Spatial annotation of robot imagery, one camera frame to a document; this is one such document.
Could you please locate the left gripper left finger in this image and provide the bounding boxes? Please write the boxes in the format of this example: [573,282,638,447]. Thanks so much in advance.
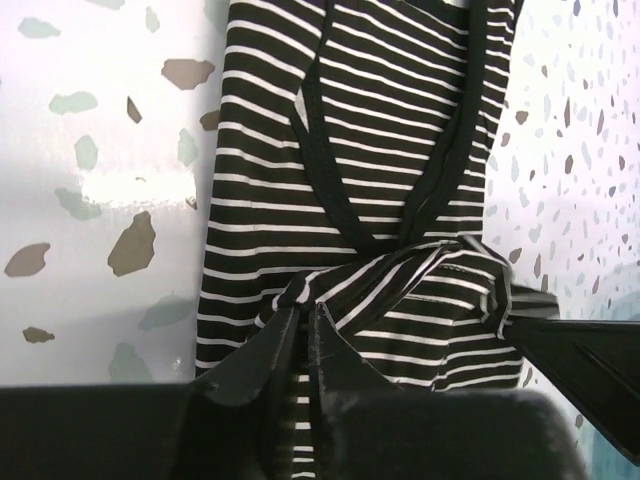
[190,307,300,408]

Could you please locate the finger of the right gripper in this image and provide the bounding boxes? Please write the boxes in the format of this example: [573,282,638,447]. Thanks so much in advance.
[504,319,639,465]

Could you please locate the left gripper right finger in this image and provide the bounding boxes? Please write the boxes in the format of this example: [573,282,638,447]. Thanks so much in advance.
[307,303,399,400]

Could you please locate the striped black white tank top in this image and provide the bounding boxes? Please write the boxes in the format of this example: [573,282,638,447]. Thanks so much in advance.
[194,0,561,480]

